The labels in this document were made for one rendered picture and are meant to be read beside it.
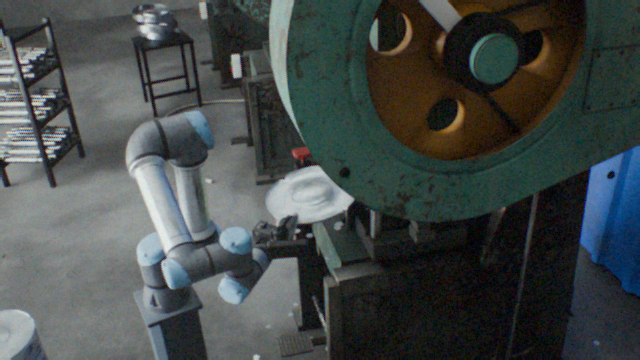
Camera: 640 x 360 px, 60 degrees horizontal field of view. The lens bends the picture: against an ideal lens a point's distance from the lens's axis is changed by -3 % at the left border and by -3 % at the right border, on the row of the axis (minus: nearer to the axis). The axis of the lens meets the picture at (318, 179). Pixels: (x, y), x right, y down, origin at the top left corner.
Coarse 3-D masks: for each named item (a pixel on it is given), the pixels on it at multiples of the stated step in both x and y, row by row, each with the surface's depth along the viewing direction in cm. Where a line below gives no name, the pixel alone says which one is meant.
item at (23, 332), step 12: (0, 312) 204; (12, 312) 204; (0, 324) 199; (12, 324) 198; (24, 324) 198; (0, 336) 193; (12, 336) 193; (24, 336) 193; (0, 348) 188; (12, 348) 188; (24, 348) 188
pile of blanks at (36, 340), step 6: (30, 318) 201; (36, 330) 200; (36, 336) 197; (30, 342) 191; (36, 342) 195; (30, 348) 192; (36, 348) 195; (42, 348) 201; (18, 354) 186; (24, 354) 189; (30, 354) 191; (36, 354) 194; (42, 354) 199
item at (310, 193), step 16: (288, 176) 187; (304, 176) 185; (320, 176) 184; (272, 192) 181; (288, 192) 180; (304, 192) 177; (320, 192) 176; (336, 192) 175; (272, 208) 174; (288, 208) 173; (304, 208) 171; (320, 208) 170; (336, 208) 169
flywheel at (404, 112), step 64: (384, 0) 114; (448, 0) 117; (512, 0) 121; (576, 0) 124; (384, 64) 120; (448, 64) 115; (512, 64) 112; (576, 64) 130; (448, 128) 135; (512, 128) 136
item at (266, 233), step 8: (256, 224) 161; (264, 224) 161; (272, 224) 163; (264, 232) 158; (272, 232) 158; (280, 232) 158; (256, 240) 158; (264, 240) 158; (272, 240) 157; (280, 240) 158; (264, 248) 153
